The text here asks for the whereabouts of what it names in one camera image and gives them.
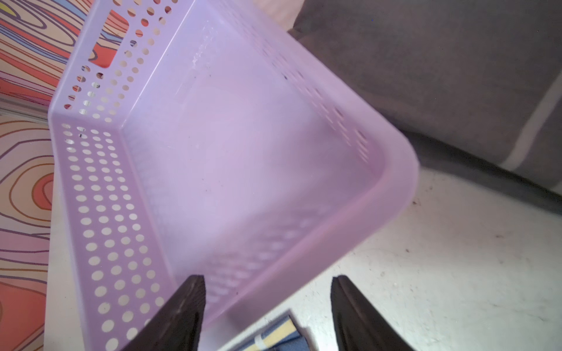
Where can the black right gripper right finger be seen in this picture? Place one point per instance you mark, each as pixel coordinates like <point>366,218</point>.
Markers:
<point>358,325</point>

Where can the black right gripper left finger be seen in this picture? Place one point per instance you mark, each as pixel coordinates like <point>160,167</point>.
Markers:
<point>177,326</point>

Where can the blue pillowcase with yellow stripe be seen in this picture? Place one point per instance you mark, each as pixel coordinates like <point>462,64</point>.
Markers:
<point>281,335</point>

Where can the purple perforated plastic basket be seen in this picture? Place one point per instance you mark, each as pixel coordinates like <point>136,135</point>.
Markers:
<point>198,137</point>

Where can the grey folded cloth at back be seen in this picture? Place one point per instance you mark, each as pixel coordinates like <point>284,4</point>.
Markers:
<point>481,76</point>

